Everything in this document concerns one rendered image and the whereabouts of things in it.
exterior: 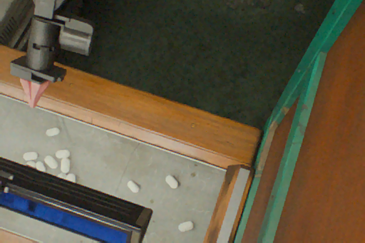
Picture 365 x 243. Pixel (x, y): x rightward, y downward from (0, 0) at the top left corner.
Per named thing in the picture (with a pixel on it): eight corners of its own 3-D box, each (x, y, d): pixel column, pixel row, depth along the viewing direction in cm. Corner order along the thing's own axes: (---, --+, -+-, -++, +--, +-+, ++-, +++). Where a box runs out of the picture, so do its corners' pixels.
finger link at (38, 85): (35, 115, 102) (41, 76, 98) (5, 105, 103) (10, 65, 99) (49, 105, 109) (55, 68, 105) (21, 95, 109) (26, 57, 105)
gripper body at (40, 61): (53, 85, 99) (58, 53, 96) (8, 70, 99) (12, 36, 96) (66, 77, 105) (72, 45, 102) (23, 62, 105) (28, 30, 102)
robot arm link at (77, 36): (49, -20, 98) (38, -14, 90) (103, -4, 100) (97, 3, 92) (40, 35, 103) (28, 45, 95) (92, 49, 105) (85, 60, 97)
